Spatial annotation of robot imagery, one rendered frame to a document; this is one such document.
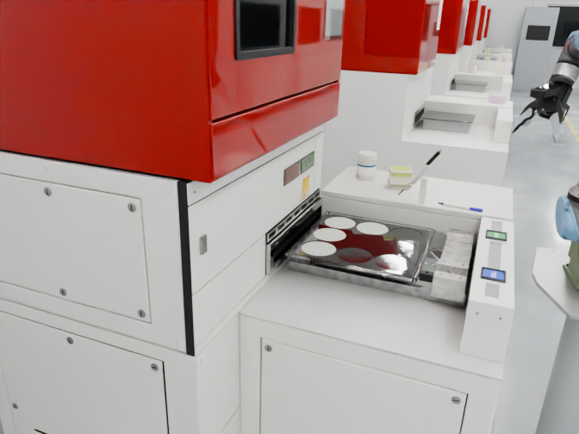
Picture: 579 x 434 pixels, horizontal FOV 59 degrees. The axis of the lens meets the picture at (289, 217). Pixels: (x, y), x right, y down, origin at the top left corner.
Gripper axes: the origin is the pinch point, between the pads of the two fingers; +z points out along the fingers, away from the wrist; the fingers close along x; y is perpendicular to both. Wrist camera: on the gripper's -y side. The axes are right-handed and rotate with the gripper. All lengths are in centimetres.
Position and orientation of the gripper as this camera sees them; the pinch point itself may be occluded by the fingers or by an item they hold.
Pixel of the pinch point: (532, 137)
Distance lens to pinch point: 181.5
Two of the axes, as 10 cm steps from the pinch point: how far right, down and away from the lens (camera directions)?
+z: -3.9, 9.2, 1.0
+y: 7.3, 2.4, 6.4
